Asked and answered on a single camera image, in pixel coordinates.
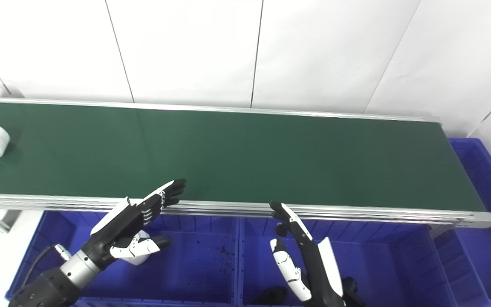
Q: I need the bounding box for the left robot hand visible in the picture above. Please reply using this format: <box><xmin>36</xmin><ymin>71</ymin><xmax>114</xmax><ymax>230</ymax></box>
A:
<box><xmin>81</xmin><ymin>178</ymin><xmax>186</xmax><ymax>270</ymax></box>

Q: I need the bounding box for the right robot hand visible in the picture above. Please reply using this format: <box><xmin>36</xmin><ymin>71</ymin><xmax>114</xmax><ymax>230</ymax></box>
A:
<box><xmin>269</xmin><ymin>201</ymin><xmax>347</xmax><ymax>307</ymax></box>

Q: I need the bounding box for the green conveyor belt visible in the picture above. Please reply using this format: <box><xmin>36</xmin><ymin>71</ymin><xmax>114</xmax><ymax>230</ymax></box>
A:
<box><xmin>0</xmin><ymin>96</ymin><xmax>491</xmax><ymax>229</ymax></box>
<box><xmin>0</xmin><ymin>101</ymin><xmax>487</xmax><ymax>212</ymax></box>

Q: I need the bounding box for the left wrist cable with plug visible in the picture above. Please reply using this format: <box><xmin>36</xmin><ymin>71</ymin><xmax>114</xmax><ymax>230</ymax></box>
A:
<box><xmin>17</xmin><ymin>243</ymin><xmax>73</xmax><ymax>295</ymax></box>

